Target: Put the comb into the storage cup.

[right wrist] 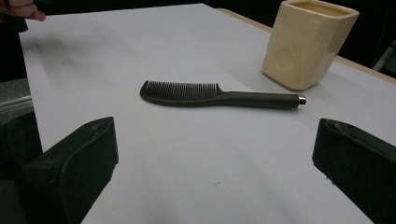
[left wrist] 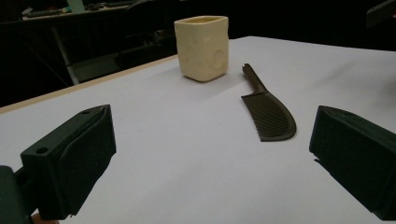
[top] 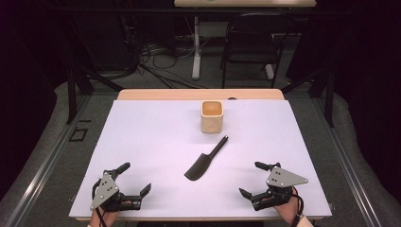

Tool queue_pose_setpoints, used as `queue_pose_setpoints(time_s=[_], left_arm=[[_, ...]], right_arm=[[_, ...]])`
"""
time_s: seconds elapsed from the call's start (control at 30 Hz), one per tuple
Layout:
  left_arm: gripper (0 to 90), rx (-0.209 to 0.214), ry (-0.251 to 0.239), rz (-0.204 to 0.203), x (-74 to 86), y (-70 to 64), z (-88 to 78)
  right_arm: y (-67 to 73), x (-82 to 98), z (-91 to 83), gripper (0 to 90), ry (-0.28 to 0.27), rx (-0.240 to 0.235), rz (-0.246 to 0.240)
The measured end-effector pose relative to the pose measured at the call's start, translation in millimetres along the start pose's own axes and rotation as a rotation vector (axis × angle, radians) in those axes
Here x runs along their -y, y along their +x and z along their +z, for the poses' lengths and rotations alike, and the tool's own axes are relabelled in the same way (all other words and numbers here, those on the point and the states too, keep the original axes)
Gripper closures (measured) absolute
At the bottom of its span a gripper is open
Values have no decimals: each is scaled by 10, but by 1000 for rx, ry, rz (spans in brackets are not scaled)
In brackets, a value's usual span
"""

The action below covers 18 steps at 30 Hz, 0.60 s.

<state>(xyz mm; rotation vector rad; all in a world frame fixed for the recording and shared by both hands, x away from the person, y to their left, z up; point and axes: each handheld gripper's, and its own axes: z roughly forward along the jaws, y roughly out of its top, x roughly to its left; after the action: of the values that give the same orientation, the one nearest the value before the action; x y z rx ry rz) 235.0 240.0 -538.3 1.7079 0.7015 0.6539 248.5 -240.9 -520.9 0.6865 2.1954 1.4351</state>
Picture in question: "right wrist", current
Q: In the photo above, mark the white table mat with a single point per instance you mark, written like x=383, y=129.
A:
x=186, y=46

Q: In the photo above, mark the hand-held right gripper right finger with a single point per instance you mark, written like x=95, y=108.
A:
x=358, y=161

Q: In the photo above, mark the grey metal bar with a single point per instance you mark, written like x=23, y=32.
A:
x=15, y=104

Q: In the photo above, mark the dark brown comb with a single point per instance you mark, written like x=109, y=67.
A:
x=249, y=99

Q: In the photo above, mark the cream square ceramic cup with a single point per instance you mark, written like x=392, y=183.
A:
x=302, y=46

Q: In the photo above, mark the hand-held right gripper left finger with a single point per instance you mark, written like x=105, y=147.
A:
x=74, y=168

